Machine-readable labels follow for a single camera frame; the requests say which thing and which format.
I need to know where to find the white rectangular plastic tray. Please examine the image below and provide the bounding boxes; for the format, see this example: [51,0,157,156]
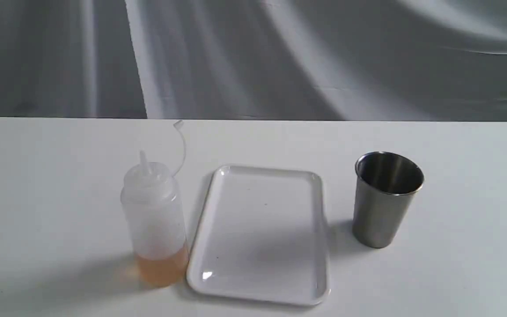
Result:
[187,165,330,307]

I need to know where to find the clear squeeze bottle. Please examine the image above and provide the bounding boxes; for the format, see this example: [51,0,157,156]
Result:
[120,120,190,288]

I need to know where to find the stainless steel cup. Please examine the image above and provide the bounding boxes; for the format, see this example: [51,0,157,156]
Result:
[352,152,425,249]

